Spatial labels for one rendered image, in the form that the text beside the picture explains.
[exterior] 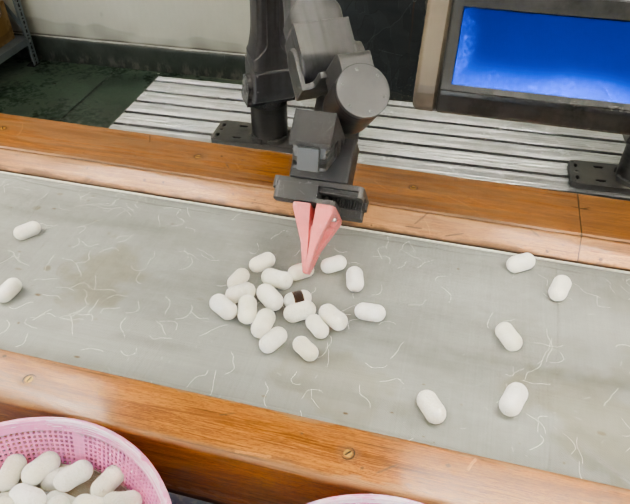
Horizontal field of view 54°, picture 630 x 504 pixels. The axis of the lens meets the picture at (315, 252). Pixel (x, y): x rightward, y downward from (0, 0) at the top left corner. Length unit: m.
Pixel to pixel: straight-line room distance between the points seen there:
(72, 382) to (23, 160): 0.44
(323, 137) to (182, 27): 2.34
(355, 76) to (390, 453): 0.36
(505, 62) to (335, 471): 0.34
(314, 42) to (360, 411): 0.40
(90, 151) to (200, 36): 2.01
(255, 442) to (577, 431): 0.29
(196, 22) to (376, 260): 2.26
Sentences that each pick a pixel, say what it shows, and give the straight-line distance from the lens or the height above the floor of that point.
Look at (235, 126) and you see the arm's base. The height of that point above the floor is 0.68.
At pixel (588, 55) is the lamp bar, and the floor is 1.08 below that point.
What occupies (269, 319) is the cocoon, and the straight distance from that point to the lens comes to 0.65.
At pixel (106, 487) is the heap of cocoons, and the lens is 0.58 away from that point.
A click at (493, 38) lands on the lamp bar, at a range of 0.40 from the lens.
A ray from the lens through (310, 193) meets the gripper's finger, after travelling 0.68.
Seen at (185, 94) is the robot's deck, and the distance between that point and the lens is 1.29.
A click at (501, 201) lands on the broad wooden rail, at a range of 0.82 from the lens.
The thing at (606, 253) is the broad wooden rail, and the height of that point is 0.75.
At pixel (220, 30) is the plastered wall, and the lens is 2.87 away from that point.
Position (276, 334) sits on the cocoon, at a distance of 0.63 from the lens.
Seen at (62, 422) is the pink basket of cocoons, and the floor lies 0.77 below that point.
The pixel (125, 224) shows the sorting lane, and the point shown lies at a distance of 0.83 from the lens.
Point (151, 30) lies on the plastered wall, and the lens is 3.00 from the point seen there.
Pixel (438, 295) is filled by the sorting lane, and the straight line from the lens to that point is 0.71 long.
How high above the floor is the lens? 1.23
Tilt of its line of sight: 41 degrees down
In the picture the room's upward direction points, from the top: straight up
